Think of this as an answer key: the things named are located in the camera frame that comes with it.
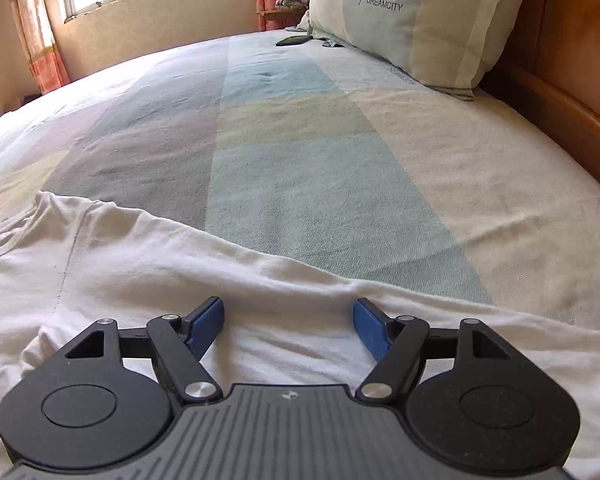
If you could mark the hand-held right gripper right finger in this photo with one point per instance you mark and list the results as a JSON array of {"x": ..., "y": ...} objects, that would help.
[{"x": 372, "y": 327}]

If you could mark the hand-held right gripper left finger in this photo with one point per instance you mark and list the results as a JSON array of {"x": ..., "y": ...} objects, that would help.
[{"x": 205, "y": 325}]

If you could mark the wooden headboard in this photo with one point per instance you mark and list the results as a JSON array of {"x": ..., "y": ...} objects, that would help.
[{"x": 580, "y": 60}]

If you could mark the large pale printed pillow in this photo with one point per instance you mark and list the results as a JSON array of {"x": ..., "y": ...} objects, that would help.
[{"x": 420, "y": 20}]

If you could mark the black phone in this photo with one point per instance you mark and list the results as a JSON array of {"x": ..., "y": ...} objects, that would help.
[{"x": 294, "y": 40}]

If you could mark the wooden bedside table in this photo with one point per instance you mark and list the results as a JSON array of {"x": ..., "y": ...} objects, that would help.
[{"x": 280, "y": 19}]

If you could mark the small pale pillow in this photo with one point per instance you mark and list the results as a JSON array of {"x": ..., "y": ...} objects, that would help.
[{"x": 310, "y": 25}]

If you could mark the white printed sweatshirt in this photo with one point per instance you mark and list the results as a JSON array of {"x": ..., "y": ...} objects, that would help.
[{"x": 290, "y": 300}]

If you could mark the grey cloth bundle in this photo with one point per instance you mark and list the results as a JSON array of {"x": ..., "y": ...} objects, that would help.
[{"x": 292, "y": 1}]

